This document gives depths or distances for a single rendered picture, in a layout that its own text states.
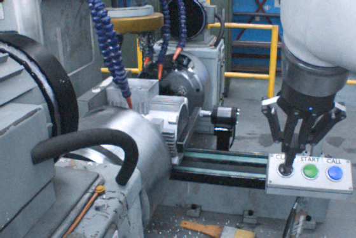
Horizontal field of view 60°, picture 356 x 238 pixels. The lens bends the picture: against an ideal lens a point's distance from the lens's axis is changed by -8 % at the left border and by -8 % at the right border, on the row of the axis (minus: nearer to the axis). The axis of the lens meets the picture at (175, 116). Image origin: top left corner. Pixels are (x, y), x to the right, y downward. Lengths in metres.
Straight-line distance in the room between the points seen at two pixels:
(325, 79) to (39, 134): 0.30
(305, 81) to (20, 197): 0.32
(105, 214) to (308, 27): 0.30
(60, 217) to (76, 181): 0.07
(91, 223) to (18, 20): 0.57
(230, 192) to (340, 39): 0.68
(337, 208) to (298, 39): 0.77
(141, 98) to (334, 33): 0.64
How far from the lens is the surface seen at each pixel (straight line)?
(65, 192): 0.43
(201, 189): 0.93
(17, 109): 0.30
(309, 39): 0.34
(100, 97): 0.88
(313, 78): 0.39
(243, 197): 0.93
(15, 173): 0.28
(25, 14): 0.83
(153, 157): 0.64
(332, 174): 0.69
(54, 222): 0.39
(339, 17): 0.30
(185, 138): 0.86
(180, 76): 1.10
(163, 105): 0.87
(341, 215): 1.04
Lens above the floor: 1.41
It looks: 23 degrees down
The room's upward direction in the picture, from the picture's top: 1 degrees counter-clockwise
